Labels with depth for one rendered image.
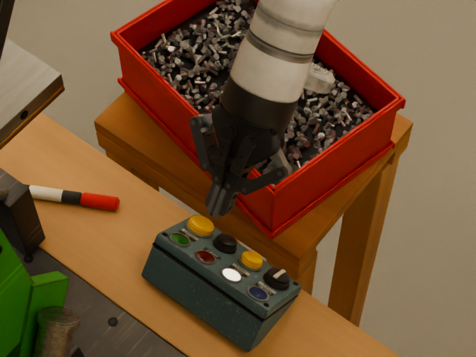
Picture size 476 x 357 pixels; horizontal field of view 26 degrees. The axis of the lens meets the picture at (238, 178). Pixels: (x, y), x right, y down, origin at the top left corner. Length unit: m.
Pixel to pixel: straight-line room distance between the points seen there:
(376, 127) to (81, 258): 0.39
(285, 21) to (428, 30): 1.58
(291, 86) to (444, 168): 1.33
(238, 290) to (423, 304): 1.12
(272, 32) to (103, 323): 0.36
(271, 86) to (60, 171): 0.32
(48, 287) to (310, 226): 0.46
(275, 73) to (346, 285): 0.78
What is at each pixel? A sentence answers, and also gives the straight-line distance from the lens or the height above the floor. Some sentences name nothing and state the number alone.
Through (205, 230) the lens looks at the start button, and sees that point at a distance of 1.13.
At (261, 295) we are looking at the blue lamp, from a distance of 1.07.
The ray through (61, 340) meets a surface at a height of 1.08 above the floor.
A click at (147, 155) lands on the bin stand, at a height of 0.80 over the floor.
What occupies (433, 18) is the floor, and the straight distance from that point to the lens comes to 2.59.
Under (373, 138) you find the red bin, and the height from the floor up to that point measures 0.87.
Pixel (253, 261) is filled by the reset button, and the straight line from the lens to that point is 1.11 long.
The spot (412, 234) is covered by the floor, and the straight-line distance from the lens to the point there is 2.23.
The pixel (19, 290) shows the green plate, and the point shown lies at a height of 1.12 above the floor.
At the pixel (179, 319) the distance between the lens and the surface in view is 1.12.
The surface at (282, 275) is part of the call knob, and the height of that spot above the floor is 0.94.
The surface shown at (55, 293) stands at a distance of 0.94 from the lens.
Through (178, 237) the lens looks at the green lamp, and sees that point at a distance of 1.10.
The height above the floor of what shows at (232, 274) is 0.95.
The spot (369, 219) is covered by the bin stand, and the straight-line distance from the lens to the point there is 1.53.
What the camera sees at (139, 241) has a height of 0.90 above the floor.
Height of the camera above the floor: 1.92
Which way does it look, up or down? 58 degrees down
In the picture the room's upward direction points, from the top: straight up
